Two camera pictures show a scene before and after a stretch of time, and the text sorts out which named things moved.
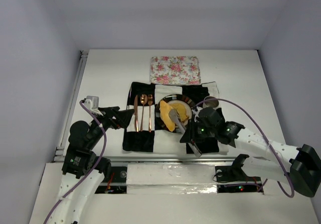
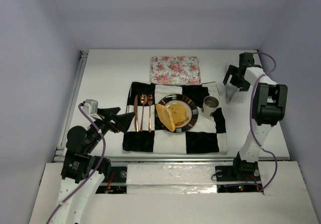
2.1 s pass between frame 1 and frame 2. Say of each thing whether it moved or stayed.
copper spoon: stayed
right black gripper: moved
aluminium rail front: stayed
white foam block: stayed
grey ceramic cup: stayed
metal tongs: moved
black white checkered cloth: stayed
